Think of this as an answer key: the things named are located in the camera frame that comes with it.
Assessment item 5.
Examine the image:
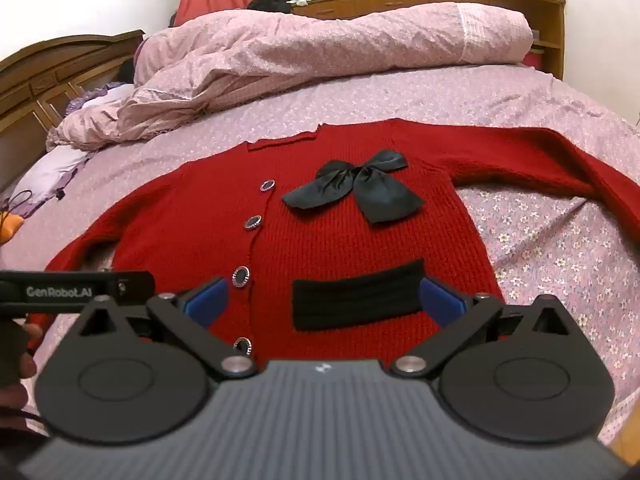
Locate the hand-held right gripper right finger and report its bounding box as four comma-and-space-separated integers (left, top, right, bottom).
390, 278, 573, 379

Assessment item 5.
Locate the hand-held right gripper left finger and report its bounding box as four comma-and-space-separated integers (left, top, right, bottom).
75, 276, 258, 380

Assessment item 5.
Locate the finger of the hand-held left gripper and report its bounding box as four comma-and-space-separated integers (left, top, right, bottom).
117, 271, 156, 311

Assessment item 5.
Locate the red knit cardigan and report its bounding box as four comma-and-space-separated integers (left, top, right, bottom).
30, 119, 640, 361

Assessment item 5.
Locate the person's left hand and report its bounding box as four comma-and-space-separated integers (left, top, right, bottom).
0, 325, 43, 413

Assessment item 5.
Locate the orange object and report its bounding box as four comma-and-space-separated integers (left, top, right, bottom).
0, 210, 25, 246

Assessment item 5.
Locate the lilac pillow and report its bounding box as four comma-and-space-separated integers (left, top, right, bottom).
10, 146, 93, 218

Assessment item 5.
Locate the pink floral bed sheet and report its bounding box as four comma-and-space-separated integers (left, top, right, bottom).
0, 62, 640, 461

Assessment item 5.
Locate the purple ruffled pillow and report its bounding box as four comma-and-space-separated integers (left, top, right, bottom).
62, 82, 136, 118

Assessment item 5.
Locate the dark wooden headboard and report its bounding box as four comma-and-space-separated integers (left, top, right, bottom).
0, 30, 146, 196

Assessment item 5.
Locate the pink floral quilt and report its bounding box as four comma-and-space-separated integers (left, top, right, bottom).
46, 2, 535, 151

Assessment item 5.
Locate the wooden shelf cabinet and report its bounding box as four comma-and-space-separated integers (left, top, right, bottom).
292, 0, 567, 81

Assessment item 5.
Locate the black cord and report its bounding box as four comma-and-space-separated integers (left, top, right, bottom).
4, 188, 68, 218

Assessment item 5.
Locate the black cable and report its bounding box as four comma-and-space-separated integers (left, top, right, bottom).
0, 406, 52, 437

